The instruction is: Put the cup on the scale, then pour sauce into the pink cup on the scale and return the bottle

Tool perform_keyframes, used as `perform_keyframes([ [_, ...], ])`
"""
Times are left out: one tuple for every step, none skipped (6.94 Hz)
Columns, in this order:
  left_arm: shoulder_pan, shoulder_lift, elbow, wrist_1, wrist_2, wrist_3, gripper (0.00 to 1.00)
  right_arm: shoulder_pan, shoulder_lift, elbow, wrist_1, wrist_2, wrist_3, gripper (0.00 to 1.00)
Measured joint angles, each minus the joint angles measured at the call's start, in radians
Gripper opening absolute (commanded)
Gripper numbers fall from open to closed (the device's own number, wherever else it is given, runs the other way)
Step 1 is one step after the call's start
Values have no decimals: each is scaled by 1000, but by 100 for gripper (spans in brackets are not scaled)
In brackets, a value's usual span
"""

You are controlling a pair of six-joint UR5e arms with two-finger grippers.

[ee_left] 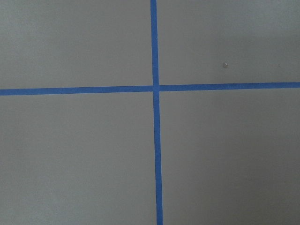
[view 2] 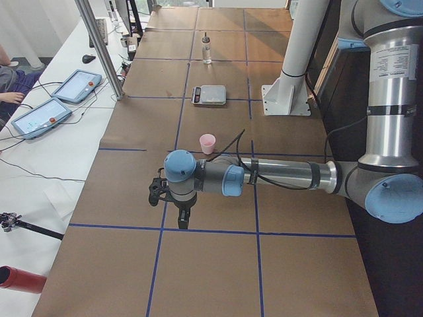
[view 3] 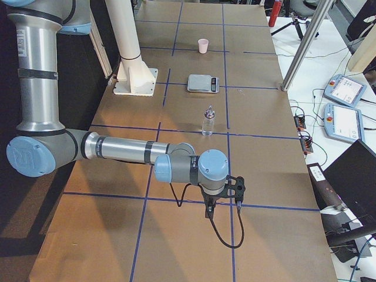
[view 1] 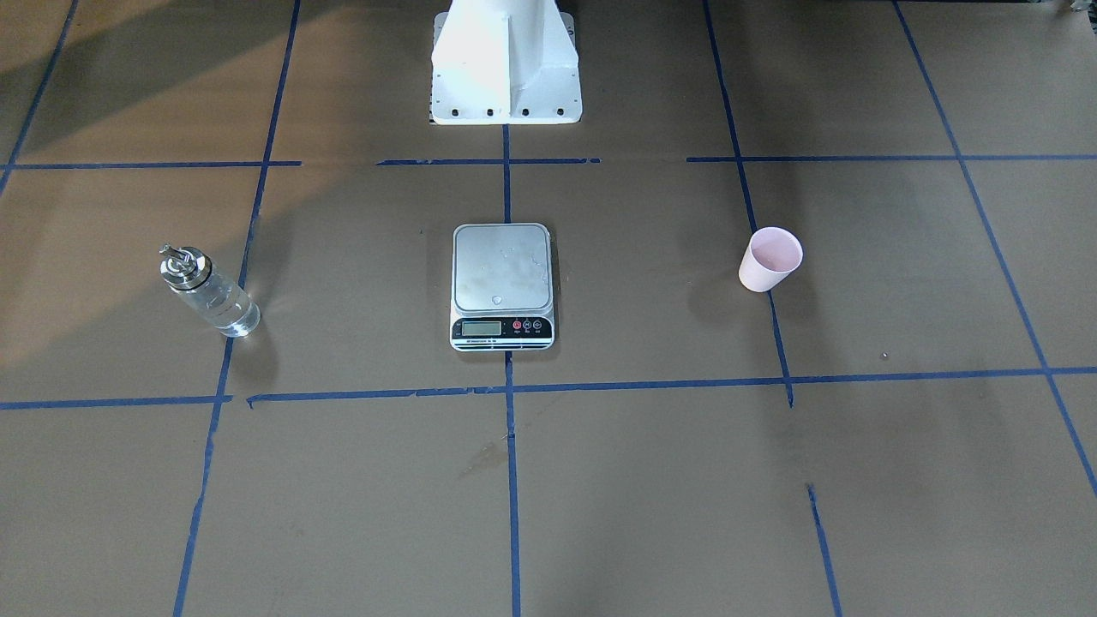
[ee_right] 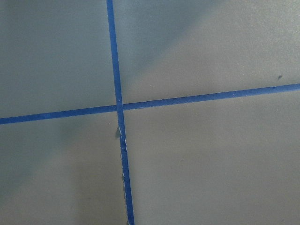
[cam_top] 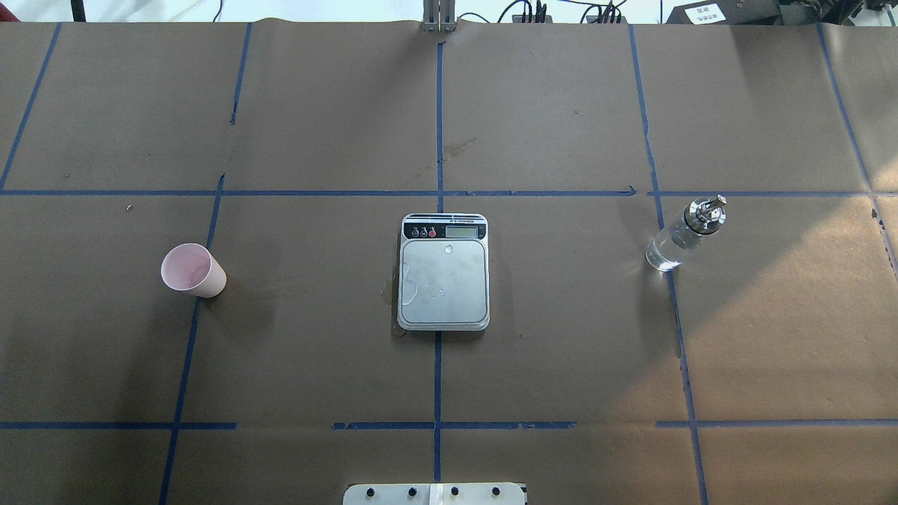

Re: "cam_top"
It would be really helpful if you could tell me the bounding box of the clear glass sauce bottle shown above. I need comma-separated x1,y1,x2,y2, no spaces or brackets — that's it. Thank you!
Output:
645,195,728,272

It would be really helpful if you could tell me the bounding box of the pink plastic cup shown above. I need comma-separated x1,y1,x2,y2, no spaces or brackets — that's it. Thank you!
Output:
160,243,227,298

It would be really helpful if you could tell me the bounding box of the silver digital kitchen scale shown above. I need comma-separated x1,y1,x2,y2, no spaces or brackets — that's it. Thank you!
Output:
396,213,490,332

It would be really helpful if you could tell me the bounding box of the black power strip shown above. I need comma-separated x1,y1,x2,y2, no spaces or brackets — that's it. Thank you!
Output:
540,8,629,25

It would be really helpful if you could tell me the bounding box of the aluminium frame post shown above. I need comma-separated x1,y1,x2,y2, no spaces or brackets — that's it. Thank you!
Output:
421,0,457,33

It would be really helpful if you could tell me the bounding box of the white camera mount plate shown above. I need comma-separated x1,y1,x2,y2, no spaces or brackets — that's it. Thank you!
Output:
342,482,528,504

